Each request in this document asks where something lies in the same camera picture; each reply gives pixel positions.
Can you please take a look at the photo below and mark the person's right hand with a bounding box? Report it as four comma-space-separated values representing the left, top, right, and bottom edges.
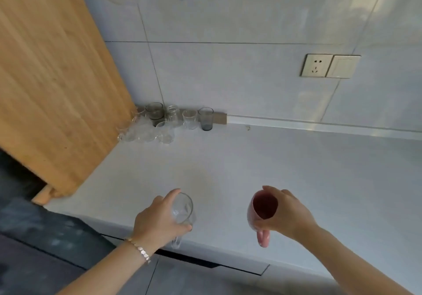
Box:
255, 186, 319, 241

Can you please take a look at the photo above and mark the small clear drinking glass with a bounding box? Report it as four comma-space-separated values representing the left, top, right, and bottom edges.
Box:
182, 109, 198, 130

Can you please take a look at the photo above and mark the grey cabinet drawer front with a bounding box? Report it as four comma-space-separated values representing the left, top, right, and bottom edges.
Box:
100, 234, 337, 295

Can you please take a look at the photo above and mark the cluster of clear glass cups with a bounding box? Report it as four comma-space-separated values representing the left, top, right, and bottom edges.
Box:
118, 106, 176, 145

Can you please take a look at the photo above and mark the pink ceramic mug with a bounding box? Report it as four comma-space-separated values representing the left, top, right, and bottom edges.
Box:
247, 190, 279, 249

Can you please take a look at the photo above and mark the wide grey tinted glass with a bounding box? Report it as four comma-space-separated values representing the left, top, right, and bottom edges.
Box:
145, 102, 165, 123

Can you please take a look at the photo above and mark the white counter backsplash trim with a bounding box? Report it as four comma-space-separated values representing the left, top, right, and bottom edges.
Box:
227, 114, 422, 141

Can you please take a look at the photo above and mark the tall dark grey glass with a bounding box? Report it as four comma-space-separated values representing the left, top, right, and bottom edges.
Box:
198, 107, 214, 132

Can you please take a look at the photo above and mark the person's left forearm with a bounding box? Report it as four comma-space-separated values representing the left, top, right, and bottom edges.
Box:
58, 239, 155, 295

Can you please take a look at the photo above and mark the clear glass jar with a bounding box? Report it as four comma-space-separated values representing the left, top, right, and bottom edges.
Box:
166, 105, 180, 125

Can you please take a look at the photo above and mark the beige wall light switch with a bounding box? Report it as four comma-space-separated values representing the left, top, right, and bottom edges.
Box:
326, 54, 361, 79

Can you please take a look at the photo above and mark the clear glass pitcher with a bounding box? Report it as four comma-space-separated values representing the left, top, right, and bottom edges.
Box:
170, 193, 197, 250

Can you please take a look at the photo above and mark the person's right forearm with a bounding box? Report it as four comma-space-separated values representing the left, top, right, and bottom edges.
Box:
295, 224, 415, 295

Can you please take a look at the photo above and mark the beige wall power socket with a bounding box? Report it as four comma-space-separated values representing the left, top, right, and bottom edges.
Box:
300, 54, 333, 78

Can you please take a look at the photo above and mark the wooden cabinet door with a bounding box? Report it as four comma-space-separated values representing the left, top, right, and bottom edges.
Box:
0, 0, 138, 206

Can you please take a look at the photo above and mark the person's left hand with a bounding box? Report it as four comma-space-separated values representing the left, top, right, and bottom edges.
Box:
133, 188, 193, 254

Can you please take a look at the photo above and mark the beaded pearl bracelet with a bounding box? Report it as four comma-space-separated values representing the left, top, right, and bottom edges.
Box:
125, 237, 152, 266

